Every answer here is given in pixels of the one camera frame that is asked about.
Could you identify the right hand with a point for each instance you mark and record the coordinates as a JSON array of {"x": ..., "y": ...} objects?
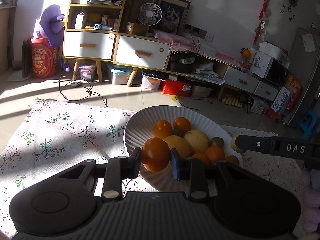
[{"x": 310, "y": 204}]

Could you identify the red storage box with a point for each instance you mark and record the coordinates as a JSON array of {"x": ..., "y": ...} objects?
[{"x": 176, "y": 88}]

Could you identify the silver refrigerator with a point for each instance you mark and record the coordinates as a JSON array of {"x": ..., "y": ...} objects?
[{"x": 305, "y": 67}]

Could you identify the framed cat picture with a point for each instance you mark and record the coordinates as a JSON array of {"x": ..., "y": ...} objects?
[{"x": 174, "y": 14}]

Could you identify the red round drum container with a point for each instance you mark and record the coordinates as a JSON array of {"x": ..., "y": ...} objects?
[{"x": 44, "y": 58}]

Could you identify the amber cherry tomato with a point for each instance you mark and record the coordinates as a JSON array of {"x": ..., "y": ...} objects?
[{"x": 233, "y": 159}]

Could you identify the low white tv cabinet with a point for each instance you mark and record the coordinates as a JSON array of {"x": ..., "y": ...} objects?
[{"x": 205, "y": 68}]

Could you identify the white desk fan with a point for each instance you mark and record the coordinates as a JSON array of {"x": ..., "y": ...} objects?
[{"x": 149, "y": 14}]

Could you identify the floral white tablecloth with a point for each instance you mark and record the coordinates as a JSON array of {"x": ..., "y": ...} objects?
[{"x": 57, "y": 135}]

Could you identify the white drawer cabinet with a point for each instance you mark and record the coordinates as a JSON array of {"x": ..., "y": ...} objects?
[{"x": 97, "y": 32}]

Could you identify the tangerine with stem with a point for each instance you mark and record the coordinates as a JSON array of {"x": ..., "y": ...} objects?
[{"x": 202, "y": 157}]

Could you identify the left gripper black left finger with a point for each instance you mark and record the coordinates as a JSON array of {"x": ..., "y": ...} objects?
[{"x": 114, "y": 172}]

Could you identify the sunlit orange tomato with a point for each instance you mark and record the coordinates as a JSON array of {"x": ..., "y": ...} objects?
[{"x": 155, "y": 154}]

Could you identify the blue plastic stool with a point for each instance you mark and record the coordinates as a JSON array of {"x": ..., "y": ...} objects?
[{"x": 310, "y": 124}]

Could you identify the brown longan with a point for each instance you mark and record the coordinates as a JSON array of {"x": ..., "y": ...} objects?
[{"x": 234, "y": 147}]

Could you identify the white ribbed plate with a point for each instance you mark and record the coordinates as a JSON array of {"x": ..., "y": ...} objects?
[{"x": 141, "y": 127}]

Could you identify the black microwave oven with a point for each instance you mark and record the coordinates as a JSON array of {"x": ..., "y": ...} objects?
[{"x": 276, "y": 73}]

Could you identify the orange tomato front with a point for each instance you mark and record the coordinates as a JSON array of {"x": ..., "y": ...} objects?
[{"x": 182, "y": 124}]

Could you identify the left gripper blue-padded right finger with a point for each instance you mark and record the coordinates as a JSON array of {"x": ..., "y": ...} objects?
[{"x": 201, "y": 178}]

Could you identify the large yellow passion fruit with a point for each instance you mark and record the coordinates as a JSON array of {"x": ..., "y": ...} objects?
[{"x": 198, "y": 140}]

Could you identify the large orange passion fruit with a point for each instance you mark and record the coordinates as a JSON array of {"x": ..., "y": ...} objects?
[{"x": 180, "y": 145}]

